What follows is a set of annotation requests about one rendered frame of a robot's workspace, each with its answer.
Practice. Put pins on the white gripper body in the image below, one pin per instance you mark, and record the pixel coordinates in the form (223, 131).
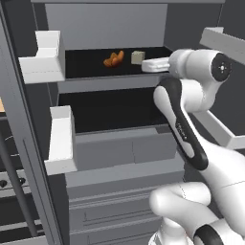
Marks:
(154, 65)

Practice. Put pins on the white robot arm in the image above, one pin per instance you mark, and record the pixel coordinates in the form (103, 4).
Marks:
(223, 169)

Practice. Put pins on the beige tofu cube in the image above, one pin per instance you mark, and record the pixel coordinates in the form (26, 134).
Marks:
(137, 57)

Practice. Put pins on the orange hotdog bun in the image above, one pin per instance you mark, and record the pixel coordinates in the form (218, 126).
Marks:
(113, 60)

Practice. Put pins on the black fridge shelf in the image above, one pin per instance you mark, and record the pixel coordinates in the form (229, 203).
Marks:
(86, 65)
(108, 111)

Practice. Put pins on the grey fridge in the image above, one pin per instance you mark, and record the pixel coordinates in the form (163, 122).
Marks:
(105, 25)

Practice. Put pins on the white door bin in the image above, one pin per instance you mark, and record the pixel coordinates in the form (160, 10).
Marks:
(44, 63)
(220, 129)
(62, 143)
(223, 40)

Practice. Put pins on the grey fridge door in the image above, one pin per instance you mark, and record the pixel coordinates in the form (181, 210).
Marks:
(234, 95)
(19, 134)

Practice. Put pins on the grey crisper drawer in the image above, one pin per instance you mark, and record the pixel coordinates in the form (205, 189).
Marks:
(121, 151)

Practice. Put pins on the grey freezer drawer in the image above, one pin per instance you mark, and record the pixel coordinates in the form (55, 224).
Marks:
(111, 212)
(111, 234)

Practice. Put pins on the black oven knob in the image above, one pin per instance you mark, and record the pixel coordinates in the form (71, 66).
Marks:
(21, 181)
(3, 183)

